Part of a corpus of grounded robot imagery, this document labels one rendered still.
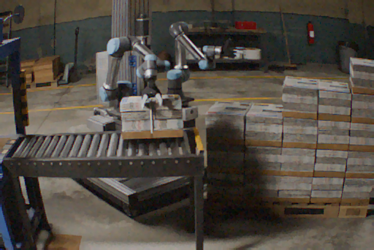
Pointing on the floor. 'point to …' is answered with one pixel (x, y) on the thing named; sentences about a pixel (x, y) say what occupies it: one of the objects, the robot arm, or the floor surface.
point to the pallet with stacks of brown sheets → (42, 72)
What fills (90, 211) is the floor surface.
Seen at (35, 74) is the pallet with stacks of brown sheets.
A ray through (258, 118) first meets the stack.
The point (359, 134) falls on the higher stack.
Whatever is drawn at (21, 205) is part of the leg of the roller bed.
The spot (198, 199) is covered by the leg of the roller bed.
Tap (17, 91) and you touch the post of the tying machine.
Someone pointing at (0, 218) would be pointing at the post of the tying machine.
